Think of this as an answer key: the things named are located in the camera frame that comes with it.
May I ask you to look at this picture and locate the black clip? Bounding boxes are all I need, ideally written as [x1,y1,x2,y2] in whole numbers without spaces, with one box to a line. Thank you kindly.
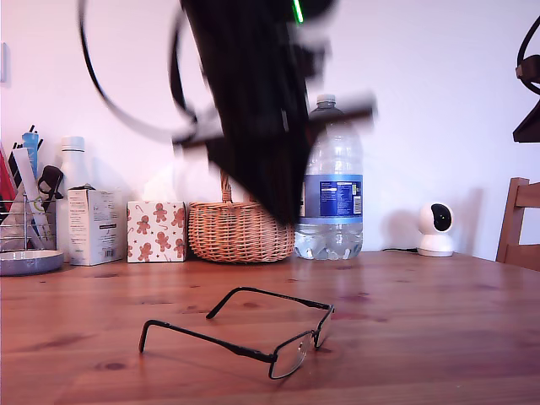
[36,165,65,210]

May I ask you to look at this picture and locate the white printed carton box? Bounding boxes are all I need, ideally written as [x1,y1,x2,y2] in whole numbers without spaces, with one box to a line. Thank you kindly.
[67,185,128,267]

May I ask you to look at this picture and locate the black thin-framed glasses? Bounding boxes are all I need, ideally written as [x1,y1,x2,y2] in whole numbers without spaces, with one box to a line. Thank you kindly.
[138,286,337,381]

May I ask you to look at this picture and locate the small white round camera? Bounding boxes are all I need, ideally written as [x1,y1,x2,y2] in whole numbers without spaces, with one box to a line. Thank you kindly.
[417,202,456,257]

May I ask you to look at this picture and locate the white tissue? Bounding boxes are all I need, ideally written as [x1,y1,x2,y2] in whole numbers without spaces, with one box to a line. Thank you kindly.
[143,162,186,203]

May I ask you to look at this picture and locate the white bottle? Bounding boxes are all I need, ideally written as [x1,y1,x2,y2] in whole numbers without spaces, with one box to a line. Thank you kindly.
[56,135,93,254]

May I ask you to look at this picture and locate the brown wooden chair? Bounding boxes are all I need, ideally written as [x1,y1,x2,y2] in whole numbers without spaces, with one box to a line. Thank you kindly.
[495,176,540,273]

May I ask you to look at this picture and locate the red flat item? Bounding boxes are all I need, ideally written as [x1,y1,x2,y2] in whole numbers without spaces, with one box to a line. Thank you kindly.
[0,143,18,214]

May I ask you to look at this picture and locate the large clear water bottle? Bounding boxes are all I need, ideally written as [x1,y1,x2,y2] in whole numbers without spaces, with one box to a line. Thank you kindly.
[290,93,365,261]

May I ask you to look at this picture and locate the grey round plate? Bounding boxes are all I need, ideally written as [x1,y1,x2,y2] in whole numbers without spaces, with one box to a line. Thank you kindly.
[0,249,65,278]

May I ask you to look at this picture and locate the gingerbread print tissue box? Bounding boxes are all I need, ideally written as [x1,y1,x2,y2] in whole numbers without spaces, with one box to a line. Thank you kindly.
[126,200,187,263]

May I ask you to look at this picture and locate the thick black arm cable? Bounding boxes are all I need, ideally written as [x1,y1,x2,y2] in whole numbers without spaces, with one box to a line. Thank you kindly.
[516,15,540,95]

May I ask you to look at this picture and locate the wicker basket with handle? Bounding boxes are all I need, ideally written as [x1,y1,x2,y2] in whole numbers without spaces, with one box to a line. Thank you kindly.
[187,168,296,263]

